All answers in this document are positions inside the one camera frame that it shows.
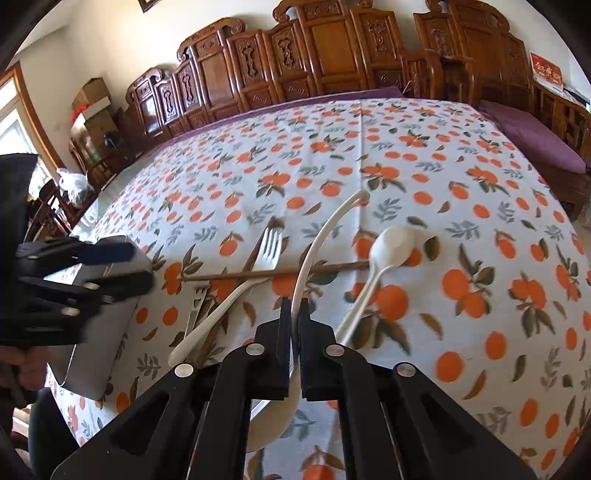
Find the rectangular metal tray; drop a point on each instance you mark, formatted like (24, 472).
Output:
(97, 350)

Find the wooden door frame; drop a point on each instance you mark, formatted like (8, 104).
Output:
(34, 110)

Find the flat white box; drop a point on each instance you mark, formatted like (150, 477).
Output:
(94, 110)

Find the person's left hand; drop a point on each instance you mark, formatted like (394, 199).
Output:
(25, 369)

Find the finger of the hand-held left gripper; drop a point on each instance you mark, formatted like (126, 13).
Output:
(129, 284)
(111, 253)

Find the purple armchair cushion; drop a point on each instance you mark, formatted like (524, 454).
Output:
(531, 134)

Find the clear plastic bag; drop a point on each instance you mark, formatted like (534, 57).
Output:
(74, 184)

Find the carved wooden sofa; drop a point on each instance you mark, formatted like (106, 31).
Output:
(277, 55)

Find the metal fork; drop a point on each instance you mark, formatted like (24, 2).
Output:
(199, 300)

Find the framed peacock flower painting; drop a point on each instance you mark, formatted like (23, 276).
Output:
(147, 4)

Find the small brown cardboard box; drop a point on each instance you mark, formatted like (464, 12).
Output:
(92, 92)

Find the carved wooden armchair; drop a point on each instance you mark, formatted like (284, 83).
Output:
(485, 46)

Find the orange print tablecloth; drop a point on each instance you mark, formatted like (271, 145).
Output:
(415, 152)

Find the red flower decoration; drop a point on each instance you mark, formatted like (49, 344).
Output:
(79, 110)

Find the white plastic spoon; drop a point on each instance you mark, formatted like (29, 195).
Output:
(392, 247)

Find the carved wooden dining chair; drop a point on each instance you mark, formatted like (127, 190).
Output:
(55, 217)

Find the tissue box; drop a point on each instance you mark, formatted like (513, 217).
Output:
(577, 97)

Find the purple sofa cushion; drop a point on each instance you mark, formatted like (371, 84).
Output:
(351, 93)

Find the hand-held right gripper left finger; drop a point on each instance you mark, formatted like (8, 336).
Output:
(277, 360)

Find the white plastic fork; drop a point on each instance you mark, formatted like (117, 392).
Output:
(268, 258)

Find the red desk calendar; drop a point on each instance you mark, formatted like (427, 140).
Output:
(547, 71)

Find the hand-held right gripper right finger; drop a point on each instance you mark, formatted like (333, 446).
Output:
(316, 364)

